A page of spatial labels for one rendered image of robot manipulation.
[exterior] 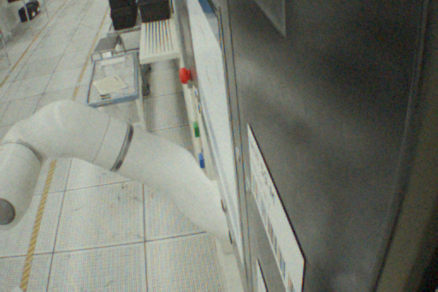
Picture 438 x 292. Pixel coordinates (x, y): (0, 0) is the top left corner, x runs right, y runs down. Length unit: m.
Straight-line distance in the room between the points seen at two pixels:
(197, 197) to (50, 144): 0.26
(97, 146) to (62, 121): 0.07
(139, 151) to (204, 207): 0.14
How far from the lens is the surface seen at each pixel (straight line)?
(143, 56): 2.63
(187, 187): 0.68
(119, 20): 4.47
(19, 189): 0.70
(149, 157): 0.67
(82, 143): 0.65
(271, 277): 0.19
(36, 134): 0.68
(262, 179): 0.16
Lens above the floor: 1.74
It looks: 33 degrees down
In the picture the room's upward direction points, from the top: 7 degrees counter-clockwise
